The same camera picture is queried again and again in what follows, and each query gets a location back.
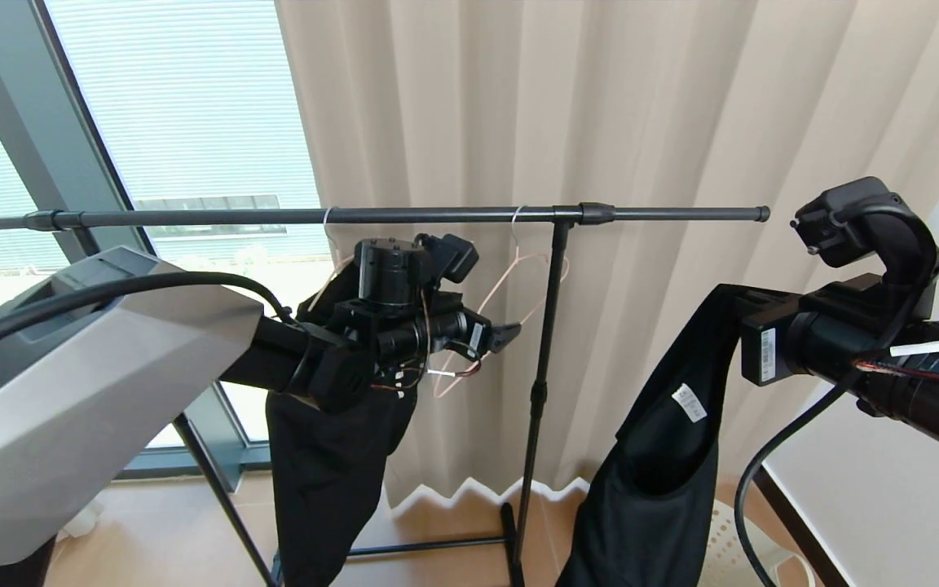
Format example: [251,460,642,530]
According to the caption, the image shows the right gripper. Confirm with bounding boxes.
[740,276,939,388]

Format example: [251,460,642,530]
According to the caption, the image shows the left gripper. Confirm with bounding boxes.
[370,307,493,364]

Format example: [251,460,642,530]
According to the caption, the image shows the pink clothes hanger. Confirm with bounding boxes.
[433,206,571,399]
[306,208,356,312]

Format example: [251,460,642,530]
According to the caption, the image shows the black shorts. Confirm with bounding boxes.
[266,253,421,587]

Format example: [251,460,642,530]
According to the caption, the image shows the black garment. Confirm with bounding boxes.
[555,284,764,587]

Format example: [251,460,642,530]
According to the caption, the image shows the black clothes rack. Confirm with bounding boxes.
[0,202,772,587]

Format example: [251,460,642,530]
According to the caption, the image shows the white laundry basket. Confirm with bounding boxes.
[698,499,817,587]

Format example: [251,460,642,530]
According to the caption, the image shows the beige curtain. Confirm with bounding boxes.
[55,496,105,541]
[274,0,939,523]

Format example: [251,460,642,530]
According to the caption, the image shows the window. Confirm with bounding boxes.
[0,0,336,490]

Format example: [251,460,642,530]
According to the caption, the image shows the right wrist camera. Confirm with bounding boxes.
[791,177,939,315]

